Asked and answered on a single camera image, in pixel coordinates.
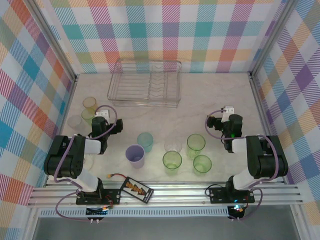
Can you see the teal plastic cup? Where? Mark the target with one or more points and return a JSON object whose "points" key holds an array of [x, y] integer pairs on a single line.
{"points": [[145, 142]]}

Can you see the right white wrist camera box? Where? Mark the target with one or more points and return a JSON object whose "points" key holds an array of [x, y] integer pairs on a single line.
{"points": [[228, 110]]}

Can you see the frosted clear plastic cup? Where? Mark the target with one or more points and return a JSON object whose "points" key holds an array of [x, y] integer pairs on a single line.
{"points": [[74, 122]]}

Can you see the small electronics board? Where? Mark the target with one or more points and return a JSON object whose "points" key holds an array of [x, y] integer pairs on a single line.
{"points": [[238, 208], [97, 210]]}

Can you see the aluminium mounting rail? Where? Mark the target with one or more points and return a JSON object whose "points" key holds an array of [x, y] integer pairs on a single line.
{"points": [[180, 193]]}

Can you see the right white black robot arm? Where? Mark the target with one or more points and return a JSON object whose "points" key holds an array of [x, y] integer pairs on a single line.
{"points": [[267, 160]]}

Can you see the green faceted plastic cup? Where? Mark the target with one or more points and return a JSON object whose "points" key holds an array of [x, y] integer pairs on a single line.
{"points": [[172, 163], [196, 147], [86, 116], [202, 165]]}

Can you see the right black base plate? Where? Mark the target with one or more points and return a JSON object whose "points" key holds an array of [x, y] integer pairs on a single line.
{"points": [[217, 196]]}

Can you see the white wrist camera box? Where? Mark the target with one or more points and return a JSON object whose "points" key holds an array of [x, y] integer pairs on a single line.
{"points": [[103, 113], [228, 110]]}

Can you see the purple plastic cup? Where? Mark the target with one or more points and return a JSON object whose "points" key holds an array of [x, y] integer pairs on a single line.
{"points": [[135, 157]]}

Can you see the aluminium frame post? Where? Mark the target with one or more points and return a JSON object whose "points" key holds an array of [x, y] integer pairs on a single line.
{"points": [[54, 41], [272, 37]]}

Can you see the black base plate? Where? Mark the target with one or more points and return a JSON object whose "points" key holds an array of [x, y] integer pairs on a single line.
{"points": [[112, 193], [217, 196]]}

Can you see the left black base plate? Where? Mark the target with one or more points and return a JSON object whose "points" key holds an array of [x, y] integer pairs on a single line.
{"points": [[112, 193]]}

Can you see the black power distribution board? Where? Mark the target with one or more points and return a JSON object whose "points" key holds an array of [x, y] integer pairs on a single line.
{"points": [[136, 188]]}

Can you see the amber plastic cup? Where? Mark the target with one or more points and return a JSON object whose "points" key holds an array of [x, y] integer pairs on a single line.
{"points": [[89, 103]]}

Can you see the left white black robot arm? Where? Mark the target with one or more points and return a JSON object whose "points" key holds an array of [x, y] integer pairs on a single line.
{"points": [[65, 160]]}

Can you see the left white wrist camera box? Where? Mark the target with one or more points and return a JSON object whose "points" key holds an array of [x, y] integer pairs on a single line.
{"points": [[103, 113]]}

